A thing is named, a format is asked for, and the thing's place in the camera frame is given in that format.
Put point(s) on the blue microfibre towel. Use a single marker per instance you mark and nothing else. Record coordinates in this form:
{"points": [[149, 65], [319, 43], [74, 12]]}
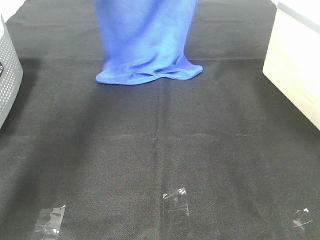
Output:
{"points": [[144, 40]]}

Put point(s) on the black table cloth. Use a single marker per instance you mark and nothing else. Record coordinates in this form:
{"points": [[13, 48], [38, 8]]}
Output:
{"points": [[246, 156]]}

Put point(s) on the clear tape strip middle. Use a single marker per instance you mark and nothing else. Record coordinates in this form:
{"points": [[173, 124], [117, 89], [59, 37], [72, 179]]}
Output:
{"points": [[176, 201]]}

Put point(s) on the clear tape strip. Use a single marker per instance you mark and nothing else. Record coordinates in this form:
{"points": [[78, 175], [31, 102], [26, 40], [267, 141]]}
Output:
{"points": [[49, 223], [301, 218], [176, 201]]}

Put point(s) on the white plastic storage box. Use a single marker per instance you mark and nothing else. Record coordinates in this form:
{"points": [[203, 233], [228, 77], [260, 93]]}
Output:
{"points": [[292, 61]]}

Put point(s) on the clear tape strip left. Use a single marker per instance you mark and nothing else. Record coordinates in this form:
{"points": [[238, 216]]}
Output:
{"points": [[49, 223]]}

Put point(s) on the grey perforated metal basket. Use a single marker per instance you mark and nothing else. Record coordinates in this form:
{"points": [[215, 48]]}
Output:
{"points": [[11, 72]]}

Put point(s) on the clear tape strip right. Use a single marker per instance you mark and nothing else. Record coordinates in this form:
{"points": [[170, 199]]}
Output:
{"points": [[301, 218]]}

